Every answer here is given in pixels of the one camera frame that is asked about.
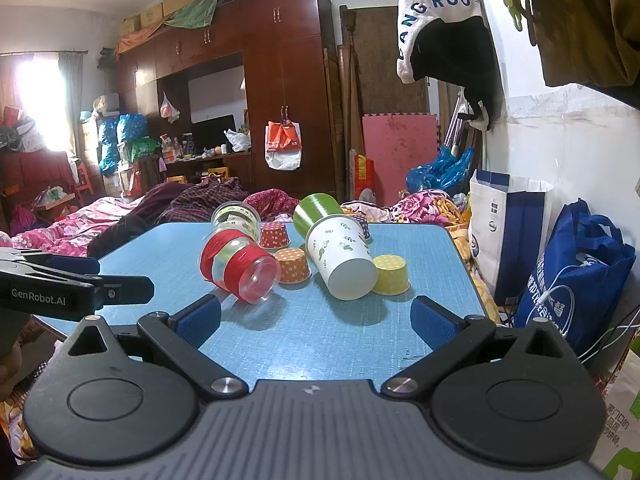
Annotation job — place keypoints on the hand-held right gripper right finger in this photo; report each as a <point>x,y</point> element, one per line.
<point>434,321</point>

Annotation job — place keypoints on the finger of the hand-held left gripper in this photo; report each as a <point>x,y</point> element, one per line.
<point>72,264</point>
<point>127,290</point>

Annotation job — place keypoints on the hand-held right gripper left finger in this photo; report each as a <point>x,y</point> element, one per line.
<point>200,319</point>

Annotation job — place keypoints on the clear cup with red bands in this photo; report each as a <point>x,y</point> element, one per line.
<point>235,262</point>

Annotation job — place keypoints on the white leaf print paper cup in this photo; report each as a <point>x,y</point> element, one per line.
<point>342,255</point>

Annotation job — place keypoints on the yellow polka dot paper cup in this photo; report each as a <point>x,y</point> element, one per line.
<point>392,275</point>

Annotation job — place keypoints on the clear printed plastic cup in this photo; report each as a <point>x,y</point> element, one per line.
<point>235,217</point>

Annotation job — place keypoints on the orange polka dot paper cup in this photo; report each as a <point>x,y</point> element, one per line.
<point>294,265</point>

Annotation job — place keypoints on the red polka dot paper cup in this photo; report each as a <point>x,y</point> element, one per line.
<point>275,236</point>

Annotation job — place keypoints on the purple polka dot paper cup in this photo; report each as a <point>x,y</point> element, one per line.
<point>361,225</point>

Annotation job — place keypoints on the pink floral blanket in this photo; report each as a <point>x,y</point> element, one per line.
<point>85,222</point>

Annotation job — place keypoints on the colourful floral quilt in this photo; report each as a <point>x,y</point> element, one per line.
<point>425,207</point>

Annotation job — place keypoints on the white and blue paper bag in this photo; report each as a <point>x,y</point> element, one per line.
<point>510,230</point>

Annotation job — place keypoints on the dark plaid blanket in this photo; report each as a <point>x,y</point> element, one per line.
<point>205,200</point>

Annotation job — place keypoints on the stacked blue plastic bags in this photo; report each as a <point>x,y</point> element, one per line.
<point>122,137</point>

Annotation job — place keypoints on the blue plastic bag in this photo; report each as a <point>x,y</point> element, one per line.
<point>440,172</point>

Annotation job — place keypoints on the blue fabric tote bag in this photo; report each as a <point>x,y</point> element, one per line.
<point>580,265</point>

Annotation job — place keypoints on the grey curtain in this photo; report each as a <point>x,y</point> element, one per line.
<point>69,105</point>

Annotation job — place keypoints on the red printed sack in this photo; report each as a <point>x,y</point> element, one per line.
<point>364,177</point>

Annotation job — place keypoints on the pink foam mat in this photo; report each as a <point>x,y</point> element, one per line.
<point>397,152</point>

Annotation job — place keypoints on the black computer monitor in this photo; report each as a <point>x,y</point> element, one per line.
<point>214,132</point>

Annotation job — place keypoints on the white hanging plastic bag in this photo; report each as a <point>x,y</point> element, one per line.
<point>170,109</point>

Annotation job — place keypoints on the orange and white plastic bag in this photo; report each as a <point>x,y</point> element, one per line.
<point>282,142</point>

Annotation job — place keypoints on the white and green printed bag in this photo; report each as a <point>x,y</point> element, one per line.
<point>622,425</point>

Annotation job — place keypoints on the small cardboard box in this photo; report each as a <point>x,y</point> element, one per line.
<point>131,25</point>

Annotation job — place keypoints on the medium cardboard box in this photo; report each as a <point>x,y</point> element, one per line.
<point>151,16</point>

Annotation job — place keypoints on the white and black hanging jacket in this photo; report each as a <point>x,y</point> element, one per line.
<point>450,55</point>

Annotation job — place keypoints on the dark wooden wardrobe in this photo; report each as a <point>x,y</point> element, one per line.
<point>295,70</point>

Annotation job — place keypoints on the green cloth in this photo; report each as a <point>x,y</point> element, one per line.
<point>200,7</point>

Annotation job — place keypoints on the olive hanging garment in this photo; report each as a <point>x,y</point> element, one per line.
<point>585,25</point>

